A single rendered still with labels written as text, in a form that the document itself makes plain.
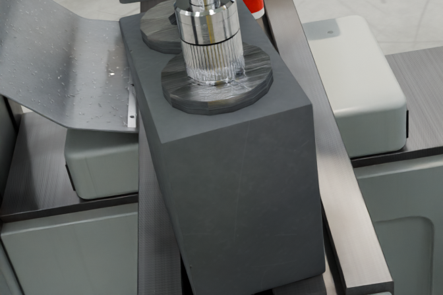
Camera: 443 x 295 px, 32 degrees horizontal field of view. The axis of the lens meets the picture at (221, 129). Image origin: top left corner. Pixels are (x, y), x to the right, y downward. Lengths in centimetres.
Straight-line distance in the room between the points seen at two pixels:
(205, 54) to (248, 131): 7
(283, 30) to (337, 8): 199
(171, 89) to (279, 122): 9
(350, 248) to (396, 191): 46
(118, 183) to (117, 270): 17
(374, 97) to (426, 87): 20
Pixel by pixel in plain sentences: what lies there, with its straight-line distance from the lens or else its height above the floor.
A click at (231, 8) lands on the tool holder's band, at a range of 57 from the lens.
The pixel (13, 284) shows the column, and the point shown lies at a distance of 124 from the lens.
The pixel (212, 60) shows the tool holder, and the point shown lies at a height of 113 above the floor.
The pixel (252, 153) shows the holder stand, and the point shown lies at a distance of 59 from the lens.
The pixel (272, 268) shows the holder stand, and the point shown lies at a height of 93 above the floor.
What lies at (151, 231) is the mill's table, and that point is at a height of 90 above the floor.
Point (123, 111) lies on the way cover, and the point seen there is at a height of 83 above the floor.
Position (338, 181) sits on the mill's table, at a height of 90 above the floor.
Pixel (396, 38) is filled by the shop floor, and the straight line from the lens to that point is 283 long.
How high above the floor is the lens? 142
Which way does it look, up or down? 36 degrees down
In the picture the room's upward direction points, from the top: 10 degrees counter-clockwise
